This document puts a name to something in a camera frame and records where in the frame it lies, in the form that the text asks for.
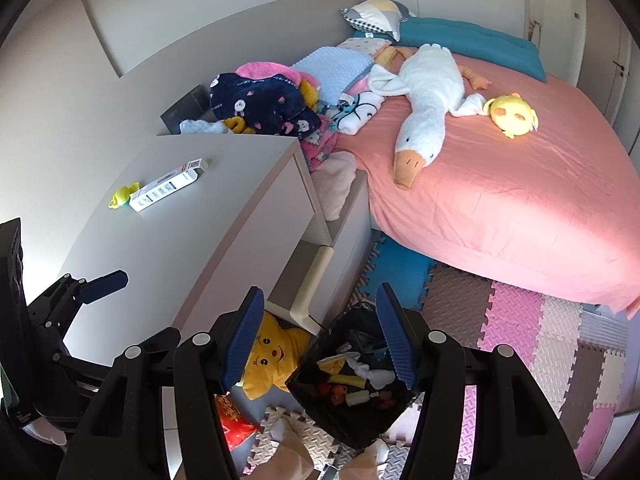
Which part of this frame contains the yellow plush ring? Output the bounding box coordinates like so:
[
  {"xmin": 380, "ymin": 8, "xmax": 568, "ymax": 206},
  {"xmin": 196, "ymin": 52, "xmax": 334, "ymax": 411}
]
[{"xmin": 223, "ymin": 116, "xmax": 256, "ymax": 135}]

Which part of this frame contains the person's left leg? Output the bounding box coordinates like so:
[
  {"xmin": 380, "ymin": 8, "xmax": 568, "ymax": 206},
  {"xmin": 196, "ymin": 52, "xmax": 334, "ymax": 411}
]
[{"xmin": 172, "ymin": 417, "xmax": 317, "ymax": 480}]

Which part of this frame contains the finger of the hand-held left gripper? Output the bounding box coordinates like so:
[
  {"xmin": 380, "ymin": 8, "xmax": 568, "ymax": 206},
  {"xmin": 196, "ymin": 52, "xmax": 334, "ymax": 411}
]
[
  {"xmin": 50, "ymin": 327, "xmax": 182, "ymax": 391},
  {"xmin": 27, "ymin": 270, "xmax": 128, "ymax": 329}
]

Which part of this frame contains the teal quilt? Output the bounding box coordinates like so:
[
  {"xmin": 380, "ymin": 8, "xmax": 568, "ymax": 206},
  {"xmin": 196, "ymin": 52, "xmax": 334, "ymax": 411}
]
[{"xmin": 352, "ymin": 17, "xmax": 547, "ymax": 81}]

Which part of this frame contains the pale pink fluffy cloth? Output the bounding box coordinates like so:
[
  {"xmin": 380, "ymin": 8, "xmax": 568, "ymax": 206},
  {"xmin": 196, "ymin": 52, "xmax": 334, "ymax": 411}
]
[{"xmin": 312, "ymin": 151, "xmax": 358, "ymax": 222}]

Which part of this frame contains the black trash bin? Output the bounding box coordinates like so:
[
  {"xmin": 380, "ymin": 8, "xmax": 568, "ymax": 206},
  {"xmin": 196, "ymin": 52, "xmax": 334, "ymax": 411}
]
[{"xmin": 286, "ymin": 302, "xmax": 426, "ymax": 450}]

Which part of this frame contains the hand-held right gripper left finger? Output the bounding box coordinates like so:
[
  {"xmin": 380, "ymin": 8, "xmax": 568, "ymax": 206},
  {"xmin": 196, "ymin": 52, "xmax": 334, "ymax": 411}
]
[{"xmin": 57, "ymin": 286, "xmax": 266, "ymax": 480}]

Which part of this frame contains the light blue dotted blanket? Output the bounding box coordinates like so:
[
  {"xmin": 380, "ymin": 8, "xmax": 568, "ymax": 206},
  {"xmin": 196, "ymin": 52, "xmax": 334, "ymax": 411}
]
[{"xmin": 291, "ymin": 46, "xmax": 376, "ymax": 106}]

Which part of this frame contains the small light blue cloth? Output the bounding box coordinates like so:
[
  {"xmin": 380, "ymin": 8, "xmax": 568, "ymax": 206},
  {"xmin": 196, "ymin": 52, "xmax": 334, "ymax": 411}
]
[{"xmin": 179, "ymin": 119, "xmax": 231, "ymax": 136}]

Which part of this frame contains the yellow-green plastic toy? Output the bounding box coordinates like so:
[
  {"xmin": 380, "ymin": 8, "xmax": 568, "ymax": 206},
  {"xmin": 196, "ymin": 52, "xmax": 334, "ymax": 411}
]
[{"xmin": 108, "ymin": 183, "xmax": 143, "ymax": 209}]

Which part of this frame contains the person's right leg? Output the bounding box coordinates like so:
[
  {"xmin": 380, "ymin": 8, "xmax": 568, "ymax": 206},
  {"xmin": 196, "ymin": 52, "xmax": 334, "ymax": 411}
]
[{"xmin": 345, "ymin": 440, "xmax": 391, "ymax": 480}]

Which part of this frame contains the red packet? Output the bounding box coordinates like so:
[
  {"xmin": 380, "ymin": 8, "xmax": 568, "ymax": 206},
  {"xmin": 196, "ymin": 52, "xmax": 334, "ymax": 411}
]
[{"xmin": 215, "ymin": 392, "xmax": 261, "ymax": 453}]

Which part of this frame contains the navy printed blanket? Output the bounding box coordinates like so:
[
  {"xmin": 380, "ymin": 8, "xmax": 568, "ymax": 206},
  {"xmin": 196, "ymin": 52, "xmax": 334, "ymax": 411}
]
[{"xmin": 209, "ymin": 72, "xmax": 323, "ymax": 137}]

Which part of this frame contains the white wardrobe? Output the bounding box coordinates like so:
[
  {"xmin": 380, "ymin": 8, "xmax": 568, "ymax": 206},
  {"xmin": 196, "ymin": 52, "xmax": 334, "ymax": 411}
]
[{"xmin": 520, "ymin": 0, "xmax": 640, "ymax": 151}]

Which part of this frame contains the long white cardboard box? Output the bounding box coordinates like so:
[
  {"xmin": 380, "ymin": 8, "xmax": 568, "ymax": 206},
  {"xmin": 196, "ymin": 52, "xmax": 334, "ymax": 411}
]
[{"xmin": 129, "ymin": 157, "xmax": 211, "ymax": 212}]

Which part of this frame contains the bed with pink sheet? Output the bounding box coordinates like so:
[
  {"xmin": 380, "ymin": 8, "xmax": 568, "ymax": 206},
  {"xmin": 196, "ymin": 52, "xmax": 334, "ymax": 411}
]
[{"xmin": 330, "ymin": 52, "xmax": 640, "ymax": 318}]

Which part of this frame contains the foam puzzle floor mat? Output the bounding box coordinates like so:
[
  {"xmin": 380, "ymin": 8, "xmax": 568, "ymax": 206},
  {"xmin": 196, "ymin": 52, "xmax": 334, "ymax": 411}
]
[{"xmin": 240, "ymin": 232, "xmax": 631, "ymax": 480}]

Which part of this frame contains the black box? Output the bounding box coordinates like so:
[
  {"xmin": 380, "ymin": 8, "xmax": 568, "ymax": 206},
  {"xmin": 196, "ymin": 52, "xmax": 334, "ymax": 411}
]
[{"xmin": 160, "ymin": 85, "xmax": 213, "ymax": 136}]

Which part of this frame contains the patterned pillow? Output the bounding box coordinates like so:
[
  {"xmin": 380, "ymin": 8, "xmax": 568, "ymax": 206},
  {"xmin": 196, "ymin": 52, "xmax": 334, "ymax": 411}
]
[{"xmin": 341, "ymin": 0, "xmax": 417, "ymax": 42}]

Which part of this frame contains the pink fluffy blanket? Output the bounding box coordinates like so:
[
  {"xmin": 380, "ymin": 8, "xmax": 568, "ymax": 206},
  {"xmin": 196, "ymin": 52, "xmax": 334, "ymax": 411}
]
[{"xmin": 235, "ymin": 61, "xmax": 321, "ymax": 88}]

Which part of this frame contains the pink patterned fleece cloth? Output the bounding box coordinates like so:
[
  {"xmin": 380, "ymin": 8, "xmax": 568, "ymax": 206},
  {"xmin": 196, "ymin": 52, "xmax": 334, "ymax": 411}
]
[{"xmin": 299, "ymin": 115, "xmax": 341, "ymax": 171}]

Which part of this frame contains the yellow chick plush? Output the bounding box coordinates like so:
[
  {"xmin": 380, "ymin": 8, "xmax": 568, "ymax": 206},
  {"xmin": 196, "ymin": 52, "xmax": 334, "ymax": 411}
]
[{"xmin": 482, "ymin": 92, "xmax": 540, "ymax": 140}]

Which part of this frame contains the grey cabinet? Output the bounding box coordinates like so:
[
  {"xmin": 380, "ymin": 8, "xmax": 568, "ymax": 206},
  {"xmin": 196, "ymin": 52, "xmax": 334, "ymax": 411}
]
[{"xmin": 59, "ymin": 132, "xmax": 373, "ymax": 441}]

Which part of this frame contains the white printed cloth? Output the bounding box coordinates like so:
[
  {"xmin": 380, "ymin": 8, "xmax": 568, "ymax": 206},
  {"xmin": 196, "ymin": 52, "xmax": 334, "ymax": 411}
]
[{"xmin": 330, "ymin": 89, "xmax": 386, "ymax": 136}]

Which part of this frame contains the yellow patterned cloth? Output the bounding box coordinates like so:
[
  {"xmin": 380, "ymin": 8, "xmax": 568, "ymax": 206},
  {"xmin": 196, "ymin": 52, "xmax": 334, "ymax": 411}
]
[{"xmin": 375, "ymin": 45, "xmax": 406, "ymax": 68}]

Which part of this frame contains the crumpled white tissue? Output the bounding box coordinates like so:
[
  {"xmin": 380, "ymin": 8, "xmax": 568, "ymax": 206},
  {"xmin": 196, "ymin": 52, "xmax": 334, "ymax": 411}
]
[{"xmin": 350, "ymin": 354, "xmax": 397, "ymax": 388}]

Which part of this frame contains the white goose plush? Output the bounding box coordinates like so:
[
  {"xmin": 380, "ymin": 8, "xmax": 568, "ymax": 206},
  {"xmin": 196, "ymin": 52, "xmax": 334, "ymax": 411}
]
[{"xmin": 367, "ymin": 43, "xmax": 493, "ymax": 191}]

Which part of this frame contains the yellow plush toy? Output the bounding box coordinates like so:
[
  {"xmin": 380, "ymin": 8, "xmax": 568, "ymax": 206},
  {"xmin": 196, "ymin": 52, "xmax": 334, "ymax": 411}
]
[{"xmin": 241, "ymin": 310, "xmax": 312, "ymax": 401}]

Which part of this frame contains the person's leg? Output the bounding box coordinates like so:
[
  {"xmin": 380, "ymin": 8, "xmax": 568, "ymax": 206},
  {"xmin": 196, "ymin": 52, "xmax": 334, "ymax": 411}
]
[
  {"xmin": 172, "ymin": 417, "xmax": 317, "ymax": 480},
  {"xmin": 345, "ymin": 440, "xmax": 391, "ymax": 480}
]

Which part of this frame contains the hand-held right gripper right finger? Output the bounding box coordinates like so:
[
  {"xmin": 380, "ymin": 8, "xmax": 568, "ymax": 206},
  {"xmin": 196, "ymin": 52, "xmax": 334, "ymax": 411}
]
[{"xmin": 375, "ymin": 282, "xmax": 583, "ymax": 480}]

